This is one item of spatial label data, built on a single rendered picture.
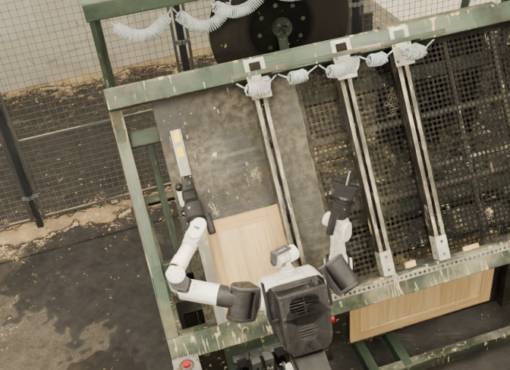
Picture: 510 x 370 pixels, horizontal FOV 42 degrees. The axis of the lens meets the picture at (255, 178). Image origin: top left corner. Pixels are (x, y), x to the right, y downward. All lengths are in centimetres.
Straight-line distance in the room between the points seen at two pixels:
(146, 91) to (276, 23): 91
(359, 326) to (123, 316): 166
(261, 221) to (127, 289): 185
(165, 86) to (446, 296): 204
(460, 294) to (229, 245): 153
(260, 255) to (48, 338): 195
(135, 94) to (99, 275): 223
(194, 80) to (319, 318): 122
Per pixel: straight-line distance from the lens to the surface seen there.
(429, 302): 401
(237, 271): 322
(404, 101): 338
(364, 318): 386
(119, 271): 500
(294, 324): 265
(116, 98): 306
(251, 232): 321
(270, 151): 315
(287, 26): 365
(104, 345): 454
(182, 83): 308
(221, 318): 323
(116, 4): 338
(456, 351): 407
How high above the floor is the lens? 329
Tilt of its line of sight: 36 degrees down
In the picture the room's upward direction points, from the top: 7 degrees counter-clockwise
